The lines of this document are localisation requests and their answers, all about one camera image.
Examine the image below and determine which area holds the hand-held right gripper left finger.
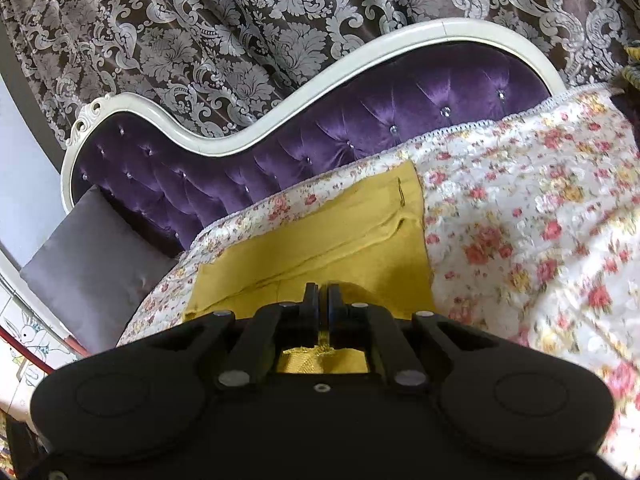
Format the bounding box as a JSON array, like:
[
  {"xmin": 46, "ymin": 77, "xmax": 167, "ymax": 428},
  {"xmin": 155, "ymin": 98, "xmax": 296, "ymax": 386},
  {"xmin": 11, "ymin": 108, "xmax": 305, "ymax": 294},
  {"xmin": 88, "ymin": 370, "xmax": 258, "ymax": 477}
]
[{"xmin": 135, "ymin": 282, "xmax": 321, "ymax": 391}]

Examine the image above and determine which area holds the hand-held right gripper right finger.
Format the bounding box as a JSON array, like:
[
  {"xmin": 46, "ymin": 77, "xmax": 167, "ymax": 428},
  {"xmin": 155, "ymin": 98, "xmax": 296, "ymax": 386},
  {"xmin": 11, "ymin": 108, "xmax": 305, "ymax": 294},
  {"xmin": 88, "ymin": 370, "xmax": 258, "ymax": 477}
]
[{"xmin": 327, "ymin": 282, "xmax": 506, "ymax": 391}]

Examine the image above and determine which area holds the mustard yellow sweater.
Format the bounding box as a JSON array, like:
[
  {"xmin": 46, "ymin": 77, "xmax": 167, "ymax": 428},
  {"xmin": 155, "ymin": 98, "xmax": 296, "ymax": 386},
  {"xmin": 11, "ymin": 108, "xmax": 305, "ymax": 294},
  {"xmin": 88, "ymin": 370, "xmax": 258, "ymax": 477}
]
[{"xmin": 182, "ymin": 160, "xmax": 435, "ymax": 376}]

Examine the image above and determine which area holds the purple tufted sofa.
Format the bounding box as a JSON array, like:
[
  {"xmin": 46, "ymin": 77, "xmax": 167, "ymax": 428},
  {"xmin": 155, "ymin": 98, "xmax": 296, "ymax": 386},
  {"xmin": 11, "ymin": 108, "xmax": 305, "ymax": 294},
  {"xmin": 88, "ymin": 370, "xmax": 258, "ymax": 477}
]
[{"xmin": 60, "ymin": 17, "xmax": 581, "ymax": 256}]

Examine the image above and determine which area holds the floral blanket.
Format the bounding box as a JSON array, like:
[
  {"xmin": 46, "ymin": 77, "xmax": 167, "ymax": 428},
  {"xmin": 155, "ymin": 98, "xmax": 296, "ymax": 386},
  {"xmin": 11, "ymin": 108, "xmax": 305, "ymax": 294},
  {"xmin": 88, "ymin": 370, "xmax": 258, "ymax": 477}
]
[{"xmin": 117, "ymin": 85, "xmax": 640, "ymax": 461}]

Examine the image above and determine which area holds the grey pillow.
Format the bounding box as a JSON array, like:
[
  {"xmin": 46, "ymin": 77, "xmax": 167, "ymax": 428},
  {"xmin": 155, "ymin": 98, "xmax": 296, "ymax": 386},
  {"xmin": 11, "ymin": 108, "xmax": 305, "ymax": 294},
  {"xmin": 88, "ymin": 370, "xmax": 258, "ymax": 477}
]
[{"xmin": 20, "ymin": 185, "xmax": 179, "ymax": 357}]

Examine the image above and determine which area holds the white stickered cabinet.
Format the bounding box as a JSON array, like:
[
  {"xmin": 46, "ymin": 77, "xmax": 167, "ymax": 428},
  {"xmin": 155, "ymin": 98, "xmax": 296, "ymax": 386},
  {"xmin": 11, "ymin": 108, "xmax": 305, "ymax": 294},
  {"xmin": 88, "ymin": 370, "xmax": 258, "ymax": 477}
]
[{"xmin": 0, "ymin": 245, "xmax": 86, "ymax": 411}]

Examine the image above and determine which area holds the damask patterned curtain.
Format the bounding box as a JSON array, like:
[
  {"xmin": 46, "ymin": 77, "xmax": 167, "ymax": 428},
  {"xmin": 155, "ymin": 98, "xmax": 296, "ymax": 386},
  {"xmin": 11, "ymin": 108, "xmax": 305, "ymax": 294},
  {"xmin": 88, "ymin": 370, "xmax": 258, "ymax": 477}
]
[{"xmin": 0, "ymin": 0, "xmax": 640, "ymax": 152}]

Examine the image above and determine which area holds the dark tasselled cushion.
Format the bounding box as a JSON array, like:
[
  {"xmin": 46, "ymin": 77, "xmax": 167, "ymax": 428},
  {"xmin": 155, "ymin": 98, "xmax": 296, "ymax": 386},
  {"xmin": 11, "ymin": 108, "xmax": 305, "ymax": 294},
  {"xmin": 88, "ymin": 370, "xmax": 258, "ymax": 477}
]
[{"xmin": 607, "ymin": 42, "xmax": 640, "ymax": 96}]

